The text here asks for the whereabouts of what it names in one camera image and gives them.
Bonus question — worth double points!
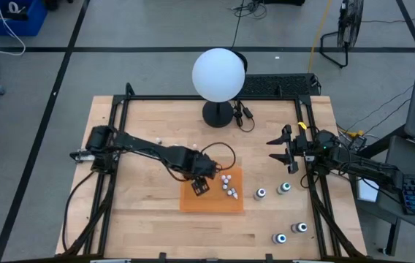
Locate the yellow ethernet cable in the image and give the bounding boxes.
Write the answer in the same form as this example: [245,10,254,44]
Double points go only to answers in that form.
[337,126,368,142]

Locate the thin black floor cable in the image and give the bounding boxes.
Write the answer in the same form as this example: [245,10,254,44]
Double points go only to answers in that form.
[363,85,414,134]

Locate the black left base power cable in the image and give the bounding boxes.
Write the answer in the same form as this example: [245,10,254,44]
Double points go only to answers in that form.
[62,170,97,253]

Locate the orange translucent plastic bin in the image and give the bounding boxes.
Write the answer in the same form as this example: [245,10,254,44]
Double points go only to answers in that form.
[179,166,245,214]

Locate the black perforated mat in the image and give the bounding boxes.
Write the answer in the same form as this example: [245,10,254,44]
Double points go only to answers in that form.
[242,72,322,99]

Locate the large bottle green tip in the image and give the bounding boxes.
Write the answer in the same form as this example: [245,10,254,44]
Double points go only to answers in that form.
[276,181,292,196]

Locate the black aluminium table frame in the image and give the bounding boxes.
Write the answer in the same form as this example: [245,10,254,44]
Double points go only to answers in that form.
[56,82,368,263]

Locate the large bottle blue tip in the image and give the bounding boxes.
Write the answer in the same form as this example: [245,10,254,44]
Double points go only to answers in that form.
[271,232,288,245]

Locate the black floor fan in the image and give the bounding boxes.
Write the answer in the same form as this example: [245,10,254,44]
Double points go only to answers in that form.
[319,0,365,69]

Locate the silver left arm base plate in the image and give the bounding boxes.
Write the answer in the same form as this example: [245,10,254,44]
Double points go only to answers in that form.
[69,149,95,162]

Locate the white paper sheet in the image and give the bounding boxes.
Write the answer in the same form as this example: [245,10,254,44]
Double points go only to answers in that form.
[357,177,380,203]

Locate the black lamp power adapter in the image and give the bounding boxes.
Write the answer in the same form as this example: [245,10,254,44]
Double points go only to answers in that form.
[233,100,256,133]

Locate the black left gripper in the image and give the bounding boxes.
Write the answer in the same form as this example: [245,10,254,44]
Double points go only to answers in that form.
[185,152,218,197]

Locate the white cable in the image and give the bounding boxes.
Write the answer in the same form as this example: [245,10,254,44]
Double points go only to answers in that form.
[0,0,28,57]

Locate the large bottle dark tip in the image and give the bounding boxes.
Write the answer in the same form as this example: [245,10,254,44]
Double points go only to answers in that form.
[291,221,308,235]

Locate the black cable bundle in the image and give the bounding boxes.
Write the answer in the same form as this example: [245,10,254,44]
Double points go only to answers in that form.
[231,0,269,21]

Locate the black lamp floor cable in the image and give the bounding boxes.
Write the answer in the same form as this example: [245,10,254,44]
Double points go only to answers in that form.
[231,0,245,49]

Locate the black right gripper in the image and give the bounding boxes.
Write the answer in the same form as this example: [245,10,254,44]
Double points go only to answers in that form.
[266,125,318,175]

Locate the grey desk with keyboard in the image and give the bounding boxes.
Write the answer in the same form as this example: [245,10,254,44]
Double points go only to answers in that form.
[353,135,415,256]

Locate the black equipment case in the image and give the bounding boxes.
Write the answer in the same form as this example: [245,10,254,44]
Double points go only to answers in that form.
[262,0,307,7]

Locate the white globe table lamp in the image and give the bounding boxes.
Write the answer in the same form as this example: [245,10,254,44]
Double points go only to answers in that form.
[191,47,248,129]

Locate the blue plastic storage bin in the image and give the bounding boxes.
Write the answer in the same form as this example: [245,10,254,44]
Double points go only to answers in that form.
[0,0,48,37]

